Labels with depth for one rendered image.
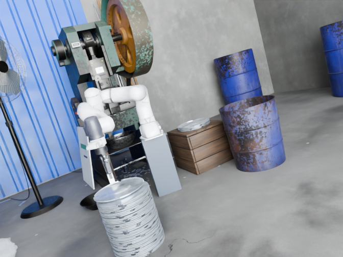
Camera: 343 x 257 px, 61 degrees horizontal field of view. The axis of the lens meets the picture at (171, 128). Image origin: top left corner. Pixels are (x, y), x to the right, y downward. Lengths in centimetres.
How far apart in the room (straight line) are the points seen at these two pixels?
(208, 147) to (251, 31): 341
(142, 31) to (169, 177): 129
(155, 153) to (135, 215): 72
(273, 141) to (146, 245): 114
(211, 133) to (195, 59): 244
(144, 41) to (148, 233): 170
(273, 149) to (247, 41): 344
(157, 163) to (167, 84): 242
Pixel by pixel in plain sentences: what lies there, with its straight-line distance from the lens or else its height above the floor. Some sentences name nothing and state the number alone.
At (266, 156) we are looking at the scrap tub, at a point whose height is 10.
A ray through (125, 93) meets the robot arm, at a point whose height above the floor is 80.
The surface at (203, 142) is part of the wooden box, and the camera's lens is 239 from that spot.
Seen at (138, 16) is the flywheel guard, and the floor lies 140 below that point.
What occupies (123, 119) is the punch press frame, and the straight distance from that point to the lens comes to 269.
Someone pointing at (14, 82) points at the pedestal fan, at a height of 116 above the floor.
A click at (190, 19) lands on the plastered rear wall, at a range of 482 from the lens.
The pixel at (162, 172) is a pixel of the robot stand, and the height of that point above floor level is 18.
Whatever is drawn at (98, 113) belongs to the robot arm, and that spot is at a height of 73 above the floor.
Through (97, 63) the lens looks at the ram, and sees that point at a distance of 283.
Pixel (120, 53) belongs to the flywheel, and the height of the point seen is 120.
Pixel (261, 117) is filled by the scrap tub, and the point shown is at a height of 39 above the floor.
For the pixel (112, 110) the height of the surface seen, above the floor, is 68.
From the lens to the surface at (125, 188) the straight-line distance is 164.
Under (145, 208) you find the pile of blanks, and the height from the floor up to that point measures 23.
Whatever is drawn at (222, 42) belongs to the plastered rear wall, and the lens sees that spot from 506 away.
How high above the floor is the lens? 84
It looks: 10 degrees down
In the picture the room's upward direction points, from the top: 16 degrees counter-clockwise
